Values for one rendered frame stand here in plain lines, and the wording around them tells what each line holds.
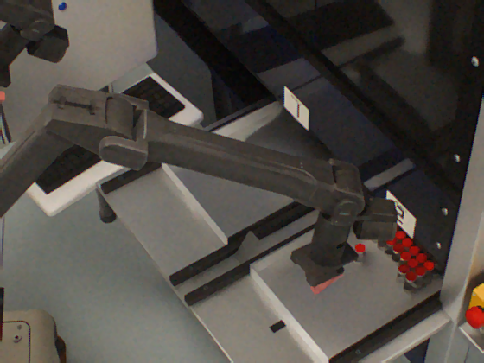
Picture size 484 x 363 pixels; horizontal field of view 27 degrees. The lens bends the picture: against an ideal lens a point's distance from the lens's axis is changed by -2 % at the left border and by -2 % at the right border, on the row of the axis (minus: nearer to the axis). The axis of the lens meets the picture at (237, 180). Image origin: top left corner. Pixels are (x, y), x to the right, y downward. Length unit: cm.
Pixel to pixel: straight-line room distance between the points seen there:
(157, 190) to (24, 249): 114
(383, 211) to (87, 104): 51
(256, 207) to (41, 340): 83
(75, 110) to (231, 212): 74
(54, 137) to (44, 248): 179
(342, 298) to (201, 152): 61
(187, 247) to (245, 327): 23
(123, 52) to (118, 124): 104
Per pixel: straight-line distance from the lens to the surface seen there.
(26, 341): 274
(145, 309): 308
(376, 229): 168
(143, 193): 220
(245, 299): 202
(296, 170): 157
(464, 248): 185
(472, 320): 188
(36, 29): 191
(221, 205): 216
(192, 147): 151
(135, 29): 249
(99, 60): 247
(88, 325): 307
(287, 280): 204
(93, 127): 146
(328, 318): 199
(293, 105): 215
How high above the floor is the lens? 256
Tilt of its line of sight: 50 degrees down
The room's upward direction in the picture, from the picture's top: 3 degrees counter-clockwise
